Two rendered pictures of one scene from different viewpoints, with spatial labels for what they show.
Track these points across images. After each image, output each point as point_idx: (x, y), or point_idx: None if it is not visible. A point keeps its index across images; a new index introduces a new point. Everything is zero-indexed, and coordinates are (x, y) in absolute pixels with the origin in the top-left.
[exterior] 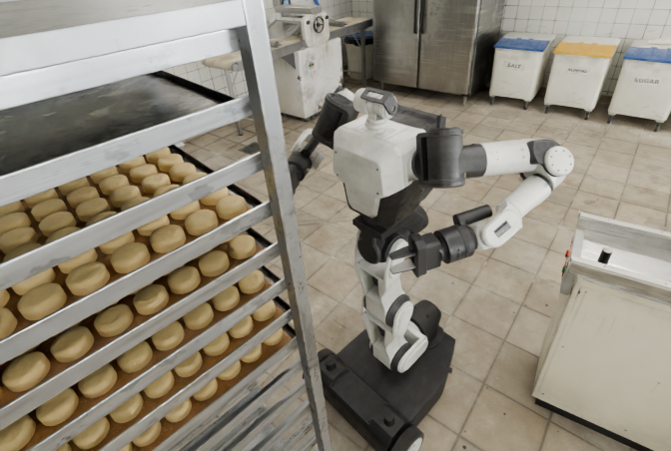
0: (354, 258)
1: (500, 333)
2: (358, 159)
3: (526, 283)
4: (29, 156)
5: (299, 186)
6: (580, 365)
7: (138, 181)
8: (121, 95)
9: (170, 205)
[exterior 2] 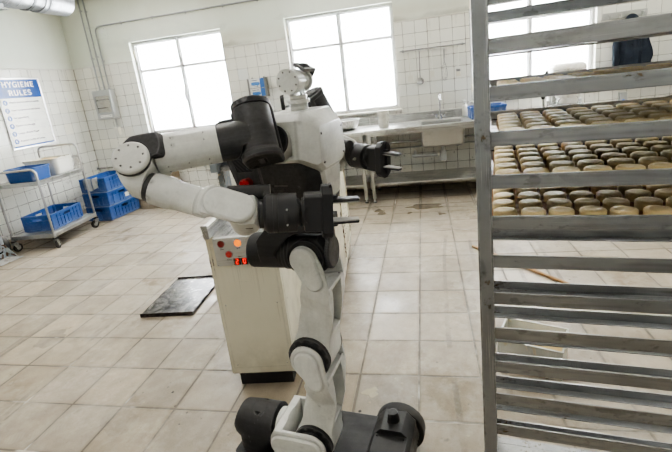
0: (327, 285)
1: (220, 416)
2: (332, 125)
3: (137, 411)
4: None
5: None
6: (291, 302)
7: None
8: None
9: (548, 10)
